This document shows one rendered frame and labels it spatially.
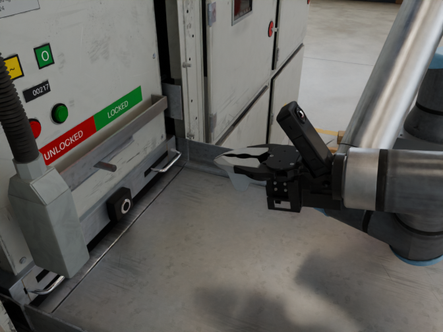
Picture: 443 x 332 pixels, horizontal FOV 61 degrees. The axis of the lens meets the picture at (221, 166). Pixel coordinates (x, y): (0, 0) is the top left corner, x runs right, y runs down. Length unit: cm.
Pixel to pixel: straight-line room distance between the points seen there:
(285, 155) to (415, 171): 18
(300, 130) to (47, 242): 39
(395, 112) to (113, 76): 52
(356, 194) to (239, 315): 29
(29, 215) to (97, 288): 23
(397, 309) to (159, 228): 48
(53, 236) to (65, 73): 27
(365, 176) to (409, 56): 26
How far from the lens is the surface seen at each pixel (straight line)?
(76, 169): 67
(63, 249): 59
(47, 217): 55
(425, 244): 64
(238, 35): 120
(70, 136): 71
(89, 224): 79
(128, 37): 81
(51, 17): 66
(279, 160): 58
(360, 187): 54
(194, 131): 104
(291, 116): 54
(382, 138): 69
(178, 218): 85
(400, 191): 54
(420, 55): 74
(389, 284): 79
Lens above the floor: 141
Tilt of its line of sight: 34 degrees down
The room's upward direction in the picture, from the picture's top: straight up
